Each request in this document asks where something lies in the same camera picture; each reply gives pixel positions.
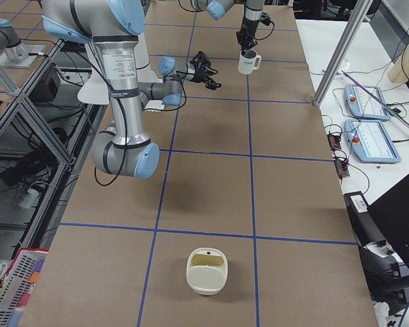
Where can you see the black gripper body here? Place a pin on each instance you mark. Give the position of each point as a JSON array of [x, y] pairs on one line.
[[201, 75], [249, 28]]

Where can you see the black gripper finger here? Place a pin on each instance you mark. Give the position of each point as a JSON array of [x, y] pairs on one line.
[[211, 84], [241, 47], [251, 44], [211, 72]]

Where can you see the white mug with handle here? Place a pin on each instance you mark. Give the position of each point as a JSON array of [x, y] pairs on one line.
[[249, 61]]

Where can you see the blue teach pendant far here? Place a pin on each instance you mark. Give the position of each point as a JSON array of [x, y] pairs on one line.
[[361, 105]]

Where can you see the blue teach pendant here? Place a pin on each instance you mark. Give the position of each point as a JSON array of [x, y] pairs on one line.
[[361, 105], [370, 142]]

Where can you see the blue teach pendant near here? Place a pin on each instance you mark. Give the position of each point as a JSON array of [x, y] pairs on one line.
[[370, 142]]

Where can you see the cream plastic bin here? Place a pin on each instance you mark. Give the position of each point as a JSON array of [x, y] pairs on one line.
[[206, 271]]

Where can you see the metal rod stand green clip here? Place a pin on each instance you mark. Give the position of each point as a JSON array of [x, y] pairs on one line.
[[377, 99]]

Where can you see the black monitor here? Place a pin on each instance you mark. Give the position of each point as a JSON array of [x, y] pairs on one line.
[[390, 213]]

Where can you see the grey plastic basket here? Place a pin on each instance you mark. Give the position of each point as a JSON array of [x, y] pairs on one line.
[[17, 281]]

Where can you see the aluminium frame post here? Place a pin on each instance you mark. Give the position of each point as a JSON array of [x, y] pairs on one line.
[[355, 19]]

